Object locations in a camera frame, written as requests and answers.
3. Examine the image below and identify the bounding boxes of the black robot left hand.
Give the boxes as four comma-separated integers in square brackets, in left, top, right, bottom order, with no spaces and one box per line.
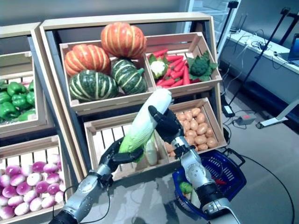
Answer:
[99,137,144,175]

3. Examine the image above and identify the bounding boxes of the open grey laptop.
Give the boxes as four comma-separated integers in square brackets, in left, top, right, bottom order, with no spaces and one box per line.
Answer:
[279,33,299,65]

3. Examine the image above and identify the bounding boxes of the orange striped pumpkin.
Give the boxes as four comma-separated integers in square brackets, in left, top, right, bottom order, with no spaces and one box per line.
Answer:
[64,43,112,77]
[100,22,147,59]

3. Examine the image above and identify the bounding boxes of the white cauliflower green leaves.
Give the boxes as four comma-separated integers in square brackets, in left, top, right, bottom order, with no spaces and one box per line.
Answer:
[148,54,170,79]

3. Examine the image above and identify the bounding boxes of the wooden carrot crate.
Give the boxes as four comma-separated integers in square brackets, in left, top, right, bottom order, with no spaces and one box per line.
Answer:
[144,32,222,98]

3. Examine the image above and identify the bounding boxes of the wide slatted wooden crate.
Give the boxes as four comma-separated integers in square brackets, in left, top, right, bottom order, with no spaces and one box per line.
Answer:
[83,112,175,182]

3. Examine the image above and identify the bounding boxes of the wooden potato crate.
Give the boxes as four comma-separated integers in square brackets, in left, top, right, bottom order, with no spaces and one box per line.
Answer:
[167,97,228,163]

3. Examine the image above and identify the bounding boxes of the wooden green pepper crate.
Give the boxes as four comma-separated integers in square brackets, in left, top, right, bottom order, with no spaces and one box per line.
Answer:
[0,51,49,135]

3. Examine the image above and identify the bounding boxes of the green striped pumpkin with stem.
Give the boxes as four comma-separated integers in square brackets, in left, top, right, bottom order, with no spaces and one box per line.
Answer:
[111,59,148,95]

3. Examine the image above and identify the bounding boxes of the green broccoli with leaves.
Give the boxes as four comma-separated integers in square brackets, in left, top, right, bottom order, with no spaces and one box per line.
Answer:
[186,50,219,82]

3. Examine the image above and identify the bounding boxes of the blue plastic shopping basket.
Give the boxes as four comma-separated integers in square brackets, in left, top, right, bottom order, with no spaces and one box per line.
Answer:
[172,147,248,221]

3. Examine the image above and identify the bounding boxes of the black power adapter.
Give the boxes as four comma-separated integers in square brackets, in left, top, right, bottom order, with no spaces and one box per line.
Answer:
[223,105,235,118]

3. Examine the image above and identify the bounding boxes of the pile of purple white turnips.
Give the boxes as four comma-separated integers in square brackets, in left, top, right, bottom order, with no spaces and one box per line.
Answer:
[0,154,66,220]

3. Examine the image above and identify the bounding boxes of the grey power strip red switch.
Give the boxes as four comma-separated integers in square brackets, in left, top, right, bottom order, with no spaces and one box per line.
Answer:
[235,113,257,126]

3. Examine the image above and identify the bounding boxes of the pile of red carrots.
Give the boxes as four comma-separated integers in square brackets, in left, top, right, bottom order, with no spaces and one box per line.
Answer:
[153,48,202,89]

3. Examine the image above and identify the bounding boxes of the white desk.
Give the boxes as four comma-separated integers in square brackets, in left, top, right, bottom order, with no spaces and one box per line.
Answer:
[226,29,299,128]

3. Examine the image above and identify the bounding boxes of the wooden turnip crate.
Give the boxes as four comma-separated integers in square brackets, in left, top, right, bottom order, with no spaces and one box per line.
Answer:
[0,136,70,224]

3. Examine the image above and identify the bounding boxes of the wooden display rack dark frame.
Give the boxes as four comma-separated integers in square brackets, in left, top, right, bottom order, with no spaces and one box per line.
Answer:
[39,13,229,184]

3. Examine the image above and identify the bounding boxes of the tall black tripod stand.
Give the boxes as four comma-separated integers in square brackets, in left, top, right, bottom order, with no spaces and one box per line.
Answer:
[228,7,292,107]

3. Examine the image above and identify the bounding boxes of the white framed glass door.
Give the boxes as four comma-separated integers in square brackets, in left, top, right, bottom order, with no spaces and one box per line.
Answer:
[183,0,242,45]

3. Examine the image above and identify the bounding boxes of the large green striped pumpkin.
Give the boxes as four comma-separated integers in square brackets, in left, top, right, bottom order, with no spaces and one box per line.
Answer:
[69,69,119,102]

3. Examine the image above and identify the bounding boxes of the pile of brown potatoes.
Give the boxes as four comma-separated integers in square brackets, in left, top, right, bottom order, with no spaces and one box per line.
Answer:
[163,107,220,157]

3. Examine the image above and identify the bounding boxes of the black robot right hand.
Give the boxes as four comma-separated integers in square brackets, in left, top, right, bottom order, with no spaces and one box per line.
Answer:
[148,105,185,144]

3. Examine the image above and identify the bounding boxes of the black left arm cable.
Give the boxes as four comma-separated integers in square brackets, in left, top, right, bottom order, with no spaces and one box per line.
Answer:
[52,181,112,224]

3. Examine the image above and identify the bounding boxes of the long black floor cable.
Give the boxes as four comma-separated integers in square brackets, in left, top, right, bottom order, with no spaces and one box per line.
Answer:
[240,154,296,224]

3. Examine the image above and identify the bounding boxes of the wooden pumpkin crate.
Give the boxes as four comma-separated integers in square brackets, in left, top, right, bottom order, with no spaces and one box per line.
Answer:
[59,39,157,110]

